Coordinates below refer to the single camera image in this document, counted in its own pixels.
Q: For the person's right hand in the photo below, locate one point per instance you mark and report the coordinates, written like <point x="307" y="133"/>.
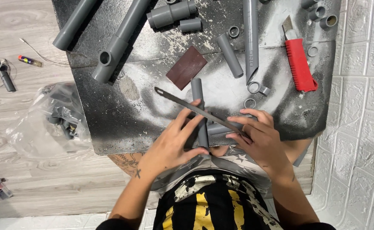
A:
<point x="263" y="143"/>

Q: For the person's left hand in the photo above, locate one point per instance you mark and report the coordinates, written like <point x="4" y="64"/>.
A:
<point x="166" y="150"/>

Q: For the metal hacksaw blade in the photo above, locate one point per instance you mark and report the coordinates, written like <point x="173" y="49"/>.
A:
<point x="180" y="101"/>

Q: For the grey plastic pipe piece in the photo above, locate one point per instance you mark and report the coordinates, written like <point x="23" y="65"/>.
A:
<point x="197" y="91"/>

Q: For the person's grey star shorts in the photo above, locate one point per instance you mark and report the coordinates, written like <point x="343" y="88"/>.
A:
<point x="235" y="159"/>

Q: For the person's right leg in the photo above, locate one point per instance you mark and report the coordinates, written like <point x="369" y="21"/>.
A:
<point x="297" y="148"/>

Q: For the grey pipe under board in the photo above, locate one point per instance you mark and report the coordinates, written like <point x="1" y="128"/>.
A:
<point x="300" y="158"/>

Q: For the short grey pipe stub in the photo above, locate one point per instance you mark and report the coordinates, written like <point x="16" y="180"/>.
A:
<point x="217" y="128"/>

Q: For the black dusty work board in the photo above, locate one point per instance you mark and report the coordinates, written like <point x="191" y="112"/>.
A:
<point x="126" y="111"/>

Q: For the person's black yellow shirt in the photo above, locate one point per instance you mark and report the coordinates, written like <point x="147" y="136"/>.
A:
<point x="212" y="207"/>

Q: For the brown sandpaper sheet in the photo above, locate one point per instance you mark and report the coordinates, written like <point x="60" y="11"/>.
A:
<point x="186" y="67"/>

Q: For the red utility knife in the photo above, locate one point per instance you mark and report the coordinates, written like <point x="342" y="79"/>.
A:
<point x="298" y="64"/>

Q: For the medium grey pipe piece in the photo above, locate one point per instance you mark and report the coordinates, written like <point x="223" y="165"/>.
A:
<point x="229" y="54"/>

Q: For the long split grey pipe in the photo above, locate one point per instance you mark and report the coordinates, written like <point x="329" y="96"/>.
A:
<point x="251" y="38"/>

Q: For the long grey pipe with tee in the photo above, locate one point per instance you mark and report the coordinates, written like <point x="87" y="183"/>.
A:
<point x="116" y="48"/>

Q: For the clear bag of grey fittings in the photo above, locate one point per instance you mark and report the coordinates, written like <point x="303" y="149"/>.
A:
<point x="56" y="121"/>

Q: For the short grey pipe sleeve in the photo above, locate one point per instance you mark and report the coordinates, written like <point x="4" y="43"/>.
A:
<point x="190" y="25"/>

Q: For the grey pipe coupling assembly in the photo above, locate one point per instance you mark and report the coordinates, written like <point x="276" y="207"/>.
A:
<point x="169" y="14"/>

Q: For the short grey pipe coupling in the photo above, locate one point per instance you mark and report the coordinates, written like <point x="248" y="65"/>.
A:
<point x="326" y="21"/>
<point x="316" y="13"/>
<point x="308" y="3"/>

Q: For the long grey plastic pipe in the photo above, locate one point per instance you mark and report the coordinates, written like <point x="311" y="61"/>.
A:
<point x="73" y="25"/>

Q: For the colourful lighter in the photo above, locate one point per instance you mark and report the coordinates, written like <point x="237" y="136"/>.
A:
<point x="29" y="60"/>

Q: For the small clear pink box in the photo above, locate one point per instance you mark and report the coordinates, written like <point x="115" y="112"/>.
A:
<point x="2" y="191"/>

